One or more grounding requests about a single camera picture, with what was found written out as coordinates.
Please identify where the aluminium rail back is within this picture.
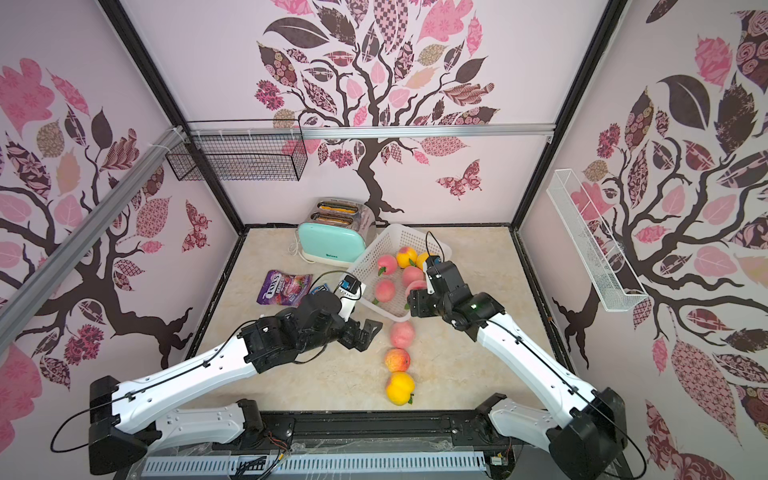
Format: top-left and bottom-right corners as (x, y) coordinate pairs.
(190, 123), (556, 140)

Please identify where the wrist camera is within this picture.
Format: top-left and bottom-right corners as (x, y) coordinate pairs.
(423, 255), (443, 275)
(334, 273), (363, 299)

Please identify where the aluminium rail left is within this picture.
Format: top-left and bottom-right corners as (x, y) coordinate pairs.
(1, 126), (183, 350)

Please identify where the yellow peach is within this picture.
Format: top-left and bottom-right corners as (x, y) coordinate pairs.
(395, 247), (418, 269)
(385, 372), (415, 406)
(416, 252), (429, 270)

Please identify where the mint green toaster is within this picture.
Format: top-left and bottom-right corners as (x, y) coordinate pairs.
(297, 198), (376, 266)

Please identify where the white slotted cable duct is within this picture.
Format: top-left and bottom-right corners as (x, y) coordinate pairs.
(139, 451), (486, 479)

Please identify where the yellow peach front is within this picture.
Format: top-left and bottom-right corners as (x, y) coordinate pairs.
(385, 372), (415, 406)

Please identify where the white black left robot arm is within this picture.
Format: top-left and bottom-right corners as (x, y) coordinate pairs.
(83, 291), (383, 475)

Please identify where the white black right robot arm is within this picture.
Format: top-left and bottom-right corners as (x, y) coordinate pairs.
(408, 256), (634, 479)

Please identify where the aluminium rail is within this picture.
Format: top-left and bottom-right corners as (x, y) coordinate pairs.
(190, 123), (556, 140)
(1, 126), (183, 350)

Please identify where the black wire wall basket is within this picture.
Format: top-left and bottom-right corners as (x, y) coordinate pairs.
(165, 117), (309, 181)

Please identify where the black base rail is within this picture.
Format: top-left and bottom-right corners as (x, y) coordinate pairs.
(113, 409), (634, 480)

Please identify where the blue candy packet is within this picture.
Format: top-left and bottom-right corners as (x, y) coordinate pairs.
(310, 283), (331, 295)

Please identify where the white wire wall shelf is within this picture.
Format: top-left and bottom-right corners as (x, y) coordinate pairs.
(546, 169), (650, 312)

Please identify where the white plastic basket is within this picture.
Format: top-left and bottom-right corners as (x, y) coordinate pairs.
(348, 224), (452, 322)

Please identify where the small pink peach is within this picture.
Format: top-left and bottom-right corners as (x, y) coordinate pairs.
(402, 266), (424, 287)

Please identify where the purple candy bag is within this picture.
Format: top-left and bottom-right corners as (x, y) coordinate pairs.
(257, 270), (313, 307)

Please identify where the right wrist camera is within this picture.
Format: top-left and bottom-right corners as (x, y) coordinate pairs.
(423, 255), (443, 275)

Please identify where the orange pink peach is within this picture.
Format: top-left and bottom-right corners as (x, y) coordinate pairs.
(384, 348), (411, 373)

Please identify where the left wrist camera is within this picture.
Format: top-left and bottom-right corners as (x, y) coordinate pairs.
(334, 273), (363, 299)

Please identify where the pink peach with leaf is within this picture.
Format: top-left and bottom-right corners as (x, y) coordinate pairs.
(377, 255), (399, 276)

